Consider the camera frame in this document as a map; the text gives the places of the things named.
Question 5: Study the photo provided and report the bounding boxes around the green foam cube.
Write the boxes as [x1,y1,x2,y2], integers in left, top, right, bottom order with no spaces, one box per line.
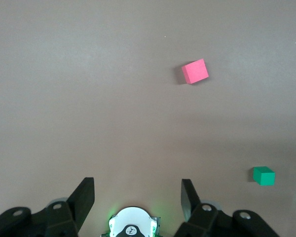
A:
[252,166,276,187]

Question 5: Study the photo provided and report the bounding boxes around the red foam cube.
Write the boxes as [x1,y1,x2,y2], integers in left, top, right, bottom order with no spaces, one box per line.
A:
[182,58,210,85]

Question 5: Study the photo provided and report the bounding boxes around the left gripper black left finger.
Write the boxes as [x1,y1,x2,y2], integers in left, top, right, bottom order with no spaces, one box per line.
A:
[0,177,95,237]

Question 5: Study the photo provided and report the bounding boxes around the brown table mat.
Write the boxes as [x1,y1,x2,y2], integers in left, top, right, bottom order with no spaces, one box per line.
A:
[0,0,296,237]

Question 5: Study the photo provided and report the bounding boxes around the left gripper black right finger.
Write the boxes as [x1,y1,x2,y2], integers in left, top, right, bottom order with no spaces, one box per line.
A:
[181,179,281,237]

